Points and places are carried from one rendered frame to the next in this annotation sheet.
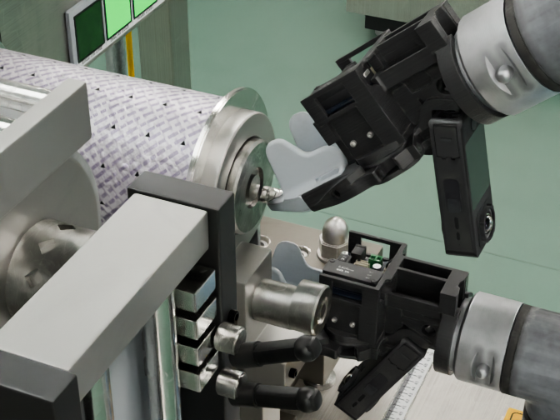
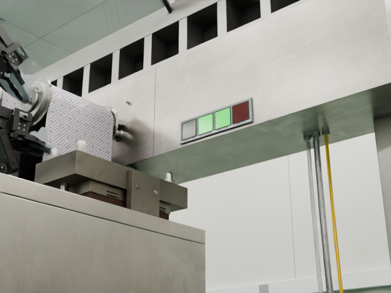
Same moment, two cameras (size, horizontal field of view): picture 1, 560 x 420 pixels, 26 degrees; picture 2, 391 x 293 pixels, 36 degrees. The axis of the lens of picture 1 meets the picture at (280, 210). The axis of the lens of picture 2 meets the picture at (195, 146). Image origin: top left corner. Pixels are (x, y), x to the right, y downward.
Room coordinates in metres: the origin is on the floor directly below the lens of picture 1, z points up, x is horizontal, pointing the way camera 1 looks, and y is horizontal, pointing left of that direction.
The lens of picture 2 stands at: (1.65, -1.30, 0.52)
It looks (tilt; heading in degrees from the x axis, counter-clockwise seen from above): 21 degrees up; 106
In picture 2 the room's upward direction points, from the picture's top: straight up
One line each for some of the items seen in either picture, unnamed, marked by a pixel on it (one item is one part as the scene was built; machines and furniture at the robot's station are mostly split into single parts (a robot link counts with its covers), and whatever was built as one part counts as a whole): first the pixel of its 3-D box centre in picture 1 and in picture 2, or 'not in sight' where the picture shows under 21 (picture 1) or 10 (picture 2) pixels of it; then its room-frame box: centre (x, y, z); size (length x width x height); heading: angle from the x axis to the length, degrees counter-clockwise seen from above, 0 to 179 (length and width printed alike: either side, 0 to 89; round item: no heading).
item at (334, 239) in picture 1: (335, 236); (81, 148); (0.99, -0.06, 1.05); 0.04 x 0.04 x 0.04
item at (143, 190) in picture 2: not in sight; (144, 195); (1.11, 0.09, 0.96); 0.10 x 0.03 x 0.11; 66
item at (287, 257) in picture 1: (285, 269); (43, 138); (0.86, 0.00, 1.12); 0.09 x 0.03 x 0.06; 65
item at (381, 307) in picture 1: (392, 307); (4, 126); (0.80, -0.09, 1.12); 0.12 x 0.08 x 0.09; 66
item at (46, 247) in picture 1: (80, 284); not in sight; (0.55, 0.11, 1.33); 0.06 x 0.06 x 0.06; 66
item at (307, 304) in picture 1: (310, 307); not in sight; (0.72, -0.02, 1.18); 0.04 x 0.02 x 0.04; 156
